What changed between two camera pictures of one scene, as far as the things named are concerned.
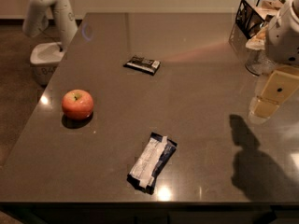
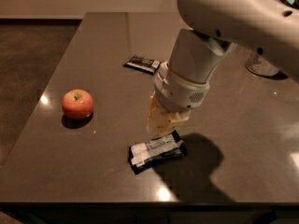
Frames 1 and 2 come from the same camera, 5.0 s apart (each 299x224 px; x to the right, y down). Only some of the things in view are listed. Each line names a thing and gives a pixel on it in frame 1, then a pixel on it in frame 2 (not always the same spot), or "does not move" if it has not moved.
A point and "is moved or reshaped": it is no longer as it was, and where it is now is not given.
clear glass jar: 257,61 does not move
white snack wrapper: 156,154 is moved or reshaped
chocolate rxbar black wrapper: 143,64 does not move
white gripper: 282,42 → 177,92
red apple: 78,105 does not move
